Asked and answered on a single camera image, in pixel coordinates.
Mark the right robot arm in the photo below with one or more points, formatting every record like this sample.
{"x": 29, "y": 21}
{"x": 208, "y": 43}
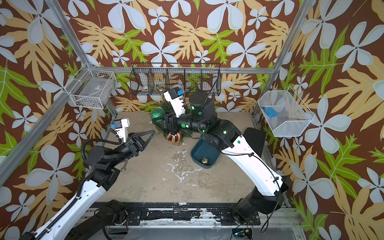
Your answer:
{"x": 223, "y": 136}

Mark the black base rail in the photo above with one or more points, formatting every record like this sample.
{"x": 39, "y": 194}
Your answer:
{"x": 136, "y": 214}

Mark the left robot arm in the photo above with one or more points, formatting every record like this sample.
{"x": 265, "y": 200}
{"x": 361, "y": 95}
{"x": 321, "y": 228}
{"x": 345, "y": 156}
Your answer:
{"x": 64, "y": 225}

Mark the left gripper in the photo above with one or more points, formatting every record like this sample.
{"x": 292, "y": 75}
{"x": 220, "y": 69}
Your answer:
{"x": 134, "y": 145}

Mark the green glitter ball ornament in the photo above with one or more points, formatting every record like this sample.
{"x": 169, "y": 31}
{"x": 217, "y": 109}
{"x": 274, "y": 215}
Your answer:
{"x": 159, "y": 112}

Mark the black pad right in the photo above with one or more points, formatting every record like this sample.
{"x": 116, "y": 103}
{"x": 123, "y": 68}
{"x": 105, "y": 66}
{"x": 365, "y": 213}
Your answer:
{"x": 256, "y": 139}

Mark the white wire basket left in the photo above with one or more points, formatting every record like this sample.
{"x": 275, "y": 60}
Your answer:
{"x": 92, "y": 88}

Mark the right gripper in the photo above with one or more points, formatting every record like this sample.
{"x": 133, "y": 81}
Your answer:
{"x": 172, "y": 121}

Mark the small gold ornament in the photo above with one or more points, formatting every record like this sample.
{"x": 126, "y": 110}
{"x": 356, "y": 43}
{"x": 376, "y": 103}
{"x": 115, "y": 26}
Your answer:
{"x": 205, "y": 162}

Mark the white mesh basket right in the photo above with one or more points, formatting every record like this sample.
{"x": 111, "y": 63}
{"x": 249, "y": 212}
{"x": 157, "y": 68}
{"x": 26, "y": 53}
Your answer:
{"x": 294, "y": 116}

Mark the black wire basket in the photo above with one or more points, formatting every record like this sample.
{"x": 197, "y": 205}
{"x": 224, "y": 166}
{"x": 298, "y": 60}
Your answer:
{"x": 192, "y": 78}

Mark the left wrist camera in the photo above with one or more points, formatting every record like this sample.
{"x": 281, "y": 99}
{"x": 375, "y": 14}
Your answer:
{"x": 120, "y": 129}

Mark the blue object in basket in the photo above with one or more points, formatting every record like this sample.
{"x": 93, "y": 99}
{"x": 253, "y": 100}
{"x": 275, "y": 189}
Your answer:
{"x": 270, "y": 112}

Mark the small green christmas tree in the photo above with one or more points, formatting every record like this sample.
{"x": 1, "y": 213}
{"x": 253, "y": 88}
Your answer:
{"x": 166, "y": 106}

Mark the electronics board with cables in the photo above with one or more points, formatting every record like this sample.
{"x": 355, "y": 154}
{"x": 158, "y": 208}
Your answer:
{"x": 242, "y": 234}

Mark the red gold striped ornament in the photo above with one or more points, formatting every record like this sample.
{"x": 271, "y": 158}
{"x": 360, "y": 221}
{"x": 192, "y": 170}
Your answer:
{"x": 174, "y": 138}

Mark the teal plastic bin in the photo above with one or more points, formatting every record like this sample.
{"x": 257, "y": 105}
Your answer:
{"x": 203, "y": 150}

